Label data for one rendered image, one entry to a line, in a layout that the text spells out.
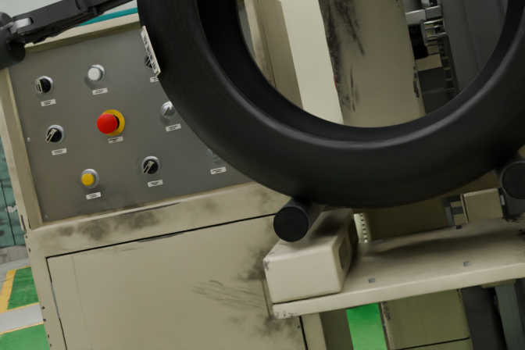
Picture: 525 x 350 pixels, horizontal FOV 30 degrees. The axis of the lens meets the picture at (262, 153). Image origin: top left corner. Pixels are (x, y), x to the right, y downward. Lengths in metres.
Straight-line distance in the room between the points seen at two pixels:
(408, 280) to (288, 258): 0.15
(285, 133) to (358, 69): 0.39
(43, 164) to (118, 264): 0.26
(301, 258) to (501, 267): 0.24
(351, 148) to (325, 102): 3.46
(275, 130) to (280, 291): 0.20
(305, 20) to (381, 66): 3.10
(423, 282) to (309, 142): 0.22
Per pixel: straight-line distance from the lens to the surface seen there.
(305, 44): 4.63
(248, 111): 1.19
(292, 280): 1.22
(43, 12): 1.34
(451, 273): 1.21
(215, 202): 1.87
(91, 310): 1.98
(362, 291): 1.21
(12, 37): 1.37
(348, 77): 1.56
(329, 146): 1.18
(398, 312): 1.60
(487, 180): 1.54
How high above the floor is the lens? 1.06
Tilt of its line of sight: 3 degrees down
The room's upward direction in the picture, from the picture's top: 12 degrees counter-clockwise
